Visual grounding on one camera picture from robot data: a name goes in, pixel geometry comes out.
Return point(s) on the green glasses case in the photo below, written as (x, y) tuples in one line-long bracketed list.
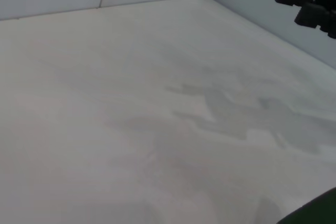
[(312, 209)]

